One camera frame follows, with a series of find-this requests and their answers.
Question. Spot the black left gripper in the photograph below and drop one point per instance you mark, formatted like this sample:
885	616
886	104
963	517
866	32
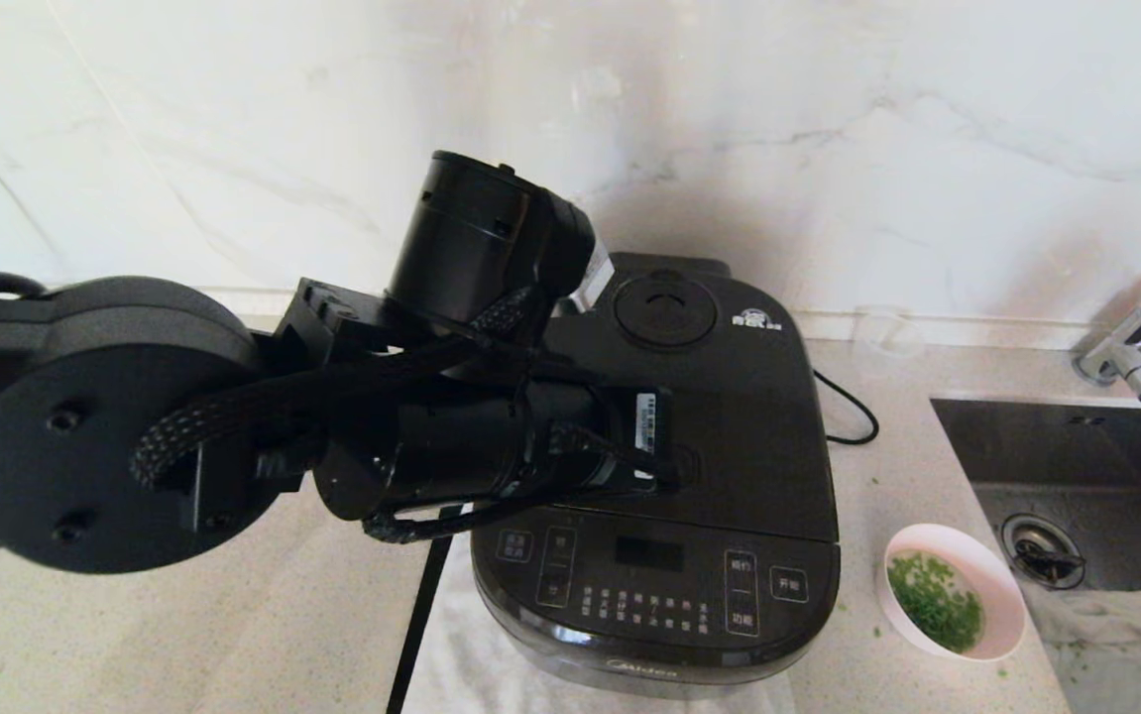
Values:
590	426

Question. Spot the black rice cooker lid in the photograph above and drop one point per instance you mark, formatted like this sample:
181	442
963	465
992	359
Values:
748	426

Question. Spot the chopped green vegetables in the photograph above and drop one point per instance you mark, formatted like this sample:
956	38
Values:
932	603

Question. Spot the pink bowl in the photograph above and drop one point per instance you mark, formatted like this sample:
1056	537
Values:
998	595

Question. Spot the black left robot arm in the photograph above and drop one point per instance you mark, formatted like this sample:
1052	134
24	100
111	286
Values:
84	426

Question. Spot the black flat strip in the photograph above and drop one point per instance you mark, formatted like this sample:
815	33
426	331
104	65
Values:
421	615

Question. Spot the white cloth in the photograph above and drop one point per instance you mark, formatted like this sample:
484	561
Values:
451	664

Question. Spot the clear measuring cup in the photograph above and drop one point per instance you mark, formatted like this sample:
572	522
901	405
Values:
885	342

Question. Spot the stainless steel sink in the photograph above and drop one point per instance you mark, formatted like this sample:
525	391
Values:
1056	446

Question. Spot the metal sink drain strainer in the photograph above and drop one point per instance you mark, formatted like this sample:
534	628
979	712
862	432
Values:
1041	550

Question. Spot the white rag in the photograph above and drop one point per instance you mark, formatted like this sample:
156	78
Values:
1105	620

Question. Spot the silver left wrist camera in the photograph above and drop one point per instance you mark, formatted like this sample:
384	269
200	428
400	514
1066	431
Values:
598	283

